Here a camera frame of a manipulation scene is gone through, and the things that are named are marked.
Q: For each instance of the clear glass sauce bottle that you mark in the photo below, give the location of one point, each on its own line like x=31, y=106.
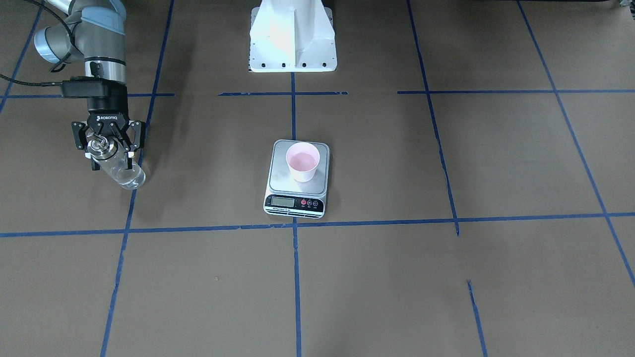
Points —
x=108, y=155

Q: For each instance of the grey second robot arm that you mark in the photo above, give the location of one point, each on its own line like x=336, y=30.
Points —
x=93, y=34

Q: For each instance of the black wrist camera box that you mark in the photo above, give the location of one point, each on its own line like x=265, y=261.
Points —
x=82, y=87

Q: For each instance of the digital kitchen scale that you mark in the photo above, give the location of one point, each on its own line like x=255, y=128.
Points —
x=287, y=197

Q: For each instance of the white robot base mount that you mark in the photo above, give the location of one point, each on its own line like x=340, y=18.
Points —
x=292, y=36

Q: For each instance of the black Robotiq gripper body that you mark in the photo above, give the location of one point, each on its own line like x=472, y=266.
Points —
x=107, y=107

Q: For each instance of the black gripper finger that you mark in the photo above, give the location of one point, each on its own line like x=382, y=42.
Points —
x=139, y=135
x=80, y=137

